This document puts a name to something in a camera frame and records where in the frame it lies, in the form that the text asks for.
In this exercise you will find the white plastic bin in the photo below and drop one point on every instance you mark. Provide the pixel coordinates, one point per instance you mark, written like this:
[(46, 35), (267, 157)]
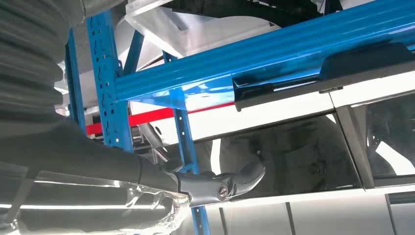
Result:
[(201, 32)]

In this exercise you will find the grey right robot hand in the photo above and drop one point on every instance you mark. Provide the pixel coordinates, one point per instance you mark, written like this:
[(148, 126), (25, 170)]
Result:
[(81, 168)]

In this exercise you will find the blue steel shelf rack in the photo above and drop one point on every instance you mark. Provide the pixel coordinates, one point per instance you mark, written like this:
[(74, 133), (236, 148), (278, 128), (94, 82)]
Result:
[(227, 58)]

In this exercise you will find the red barrier belt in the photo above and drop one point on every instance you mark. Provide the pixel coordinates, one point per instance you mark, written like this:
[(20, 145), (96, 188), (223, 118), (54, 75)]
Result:
[(152, 116)]

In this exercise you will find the white car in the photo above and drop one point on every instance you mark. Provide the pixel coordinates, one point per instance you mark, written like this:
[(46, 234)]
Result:
[(259, 116)]

